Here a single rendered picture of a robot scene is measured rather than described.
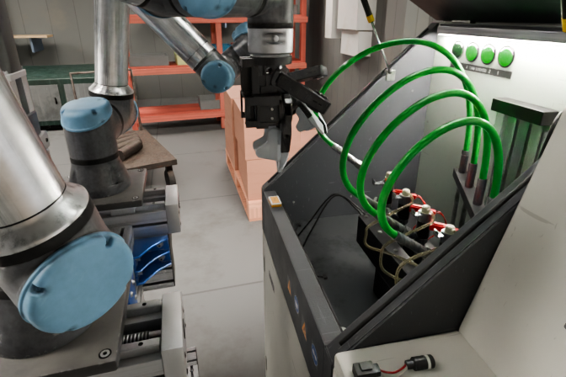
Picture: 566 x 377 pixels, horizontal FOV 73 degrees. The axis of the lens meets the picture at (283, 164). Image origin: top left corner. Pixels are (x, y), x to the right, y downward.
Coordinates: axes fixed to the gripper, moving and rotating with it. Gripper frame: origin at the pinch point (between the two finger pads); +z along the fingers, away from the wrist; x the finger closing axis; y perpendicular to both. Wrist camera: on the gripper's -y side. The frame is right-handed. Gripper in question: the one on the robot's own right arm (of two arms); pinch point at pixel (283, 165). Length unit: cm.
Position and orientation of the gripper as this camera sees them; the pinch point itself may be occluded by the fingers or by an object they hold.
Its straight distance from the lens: 71.6
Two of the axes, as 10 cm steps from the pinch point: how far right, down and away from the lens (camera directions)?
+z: 0.0, 9.3, 3.7
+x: 2.1, 3.6, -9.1
